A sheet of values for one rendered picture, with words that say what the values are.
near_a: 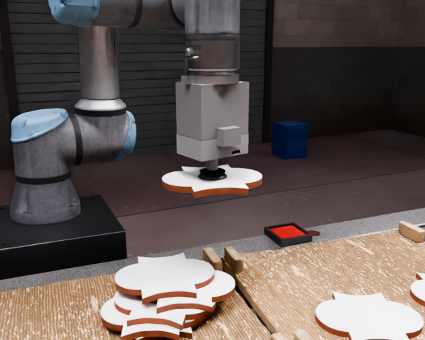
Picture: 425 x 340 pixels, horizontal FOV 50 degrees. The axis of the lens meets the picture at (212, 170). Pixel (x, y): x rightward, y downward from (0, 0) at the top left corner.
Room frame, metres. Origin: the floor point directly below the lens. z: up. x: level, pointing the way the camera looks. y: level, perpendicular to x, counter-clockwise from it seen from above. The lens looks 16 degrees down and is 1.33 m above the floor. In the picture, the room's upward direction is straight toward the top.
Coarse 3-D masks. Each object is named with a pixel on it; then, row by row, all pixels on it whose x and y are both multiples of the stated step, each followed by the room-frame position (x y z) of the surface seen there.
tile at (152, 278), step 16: (176, 256) 0.68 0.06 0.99; (128, 272) 0.63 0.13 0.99; (144, 272) 0.63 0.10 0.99; (160, 272) 0.63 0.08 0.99; (176, 272) 0.63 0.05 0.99; (192, 272) 0.63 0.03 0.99; (208, 272) 0.63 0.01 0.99; (128, 288) 0.58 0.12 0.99; (144, 288) 0.58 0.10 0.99; (160, 288) 0.58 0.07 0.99; (176, 288) 0.58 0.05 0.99; (192, 288) 0.58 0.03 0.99
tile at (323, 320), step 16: (320, 304) 0.60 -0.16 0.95; (336, 304) 0.60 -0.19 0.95; (352, 304) 0.60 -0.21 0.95; (368, 304) 0.60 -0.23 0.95; (384, 304) 0.60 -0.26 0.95; (400, 304) 0.60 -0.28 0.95; (320, 320) 0.56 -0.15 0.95; (336, 320) 0.56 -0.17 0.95; (352, 320) 0.56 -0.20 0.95; (368, 320) 0.56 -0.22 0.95; (384, 320) 0.56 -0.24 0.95; (400, 320) 0.56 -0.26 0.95; (416, 320) 0.56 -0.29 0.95; (352, 336) 0.53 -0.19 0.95; (368, 336) 0.53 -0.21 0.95; (384, 336) 0.53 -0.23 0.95; (400, 336) 0.53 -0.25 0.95; (416, 336) 0.54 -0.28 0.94
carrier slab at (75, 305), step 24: (24, 288) 0.67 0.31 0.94; (48, 288) 0.67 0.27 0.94; (72, 288) 0.67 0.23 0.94; (96, 288) 0.67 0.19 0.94; (0, 312) 0.60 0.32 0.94; (24, 312) 0.60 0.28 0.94; (48, 312) 0.60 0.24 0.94; (72, 312) 0.60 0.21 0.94; (96, 312) 0.60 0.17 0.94; (216, 312) 0.60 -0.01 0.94; (240, 312) 0.60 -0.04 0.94; (0, 336) 0.54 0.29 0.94; (24, 336) 0.54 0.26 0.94; (48, 336) 0.54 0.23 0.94; (72, 336) 0.54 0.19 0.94; (96, 336) 0.54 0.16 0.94; (120, 336) 0.54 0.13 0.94; (192, 336) 0.54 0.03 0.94; (216, 336) 0.54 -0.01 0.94; (240, 336) 0.54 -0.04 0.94; (264, 336) 0.54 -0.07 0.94
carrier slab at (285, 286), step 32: (256, 256) 0.78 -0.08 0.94; (288, 256) 0.78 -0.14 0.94; (320, 256) 0.78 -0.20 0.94; (352, 256) 0.78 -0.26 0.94; (384, 256) 0.78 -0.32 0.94; (416, 256) 0.78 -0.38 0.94; (256, 288) 0.67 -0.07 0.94; (288, 288) 0.67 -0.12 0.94; (320, 288) 0.67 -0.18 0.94; (352, 288) 0.67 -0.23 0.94; (384, 288) 0.67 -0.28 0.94; (288, 320) 0.58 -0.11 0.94
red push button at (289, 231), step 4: (276, 228) 0.93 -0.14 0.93; (280, 228) 0.93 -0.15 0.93; (284, 228) 0.93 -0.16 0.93; (288, 228) 0.93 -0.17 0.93; (292, 228) 0.93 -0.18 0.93; (296, 228) 0.93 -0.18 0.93; (276, 232) 0.91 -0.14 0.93; (280, 232) 0.91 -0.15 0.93; (284, 232) 0.91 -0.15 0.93; (288, 232) 0.91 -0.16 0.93; (292, 232) 0.91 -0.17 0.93; (296, 232) 0.91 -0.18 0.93; (300, 232) 0.91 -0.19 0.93; (280, 236) 0.89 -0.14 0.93; (284, 236) 0.89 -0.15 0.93; (288, 236) 0.89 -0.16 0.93; (292, 236) 0.89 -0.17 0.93
